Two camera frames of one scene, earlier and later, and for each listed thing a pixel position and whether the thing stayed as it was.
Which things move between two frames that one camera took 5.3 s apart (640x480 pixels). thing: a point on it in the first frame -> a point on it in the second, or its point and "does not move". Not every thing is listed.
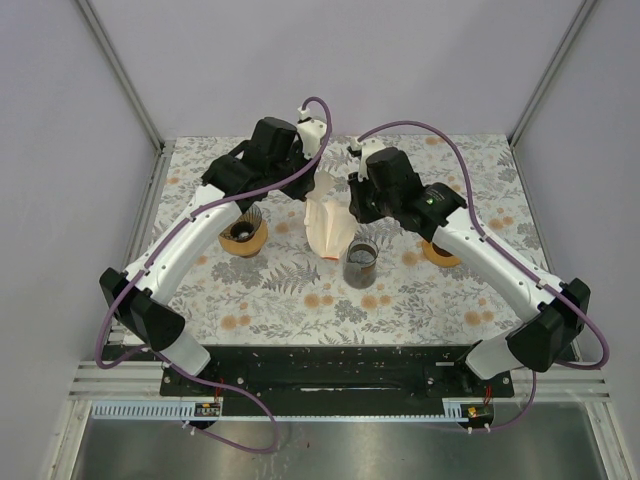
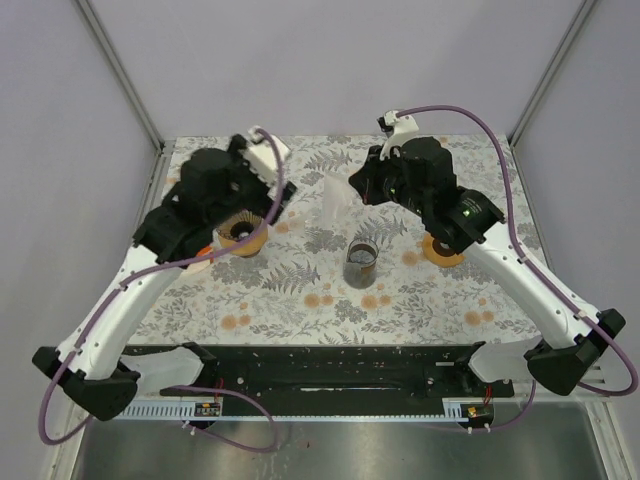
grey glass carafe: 361,263 does not move
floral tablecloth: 289,294 does not move
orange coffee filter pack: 329,220 -> 207,250
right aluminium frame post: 583,11 does not move
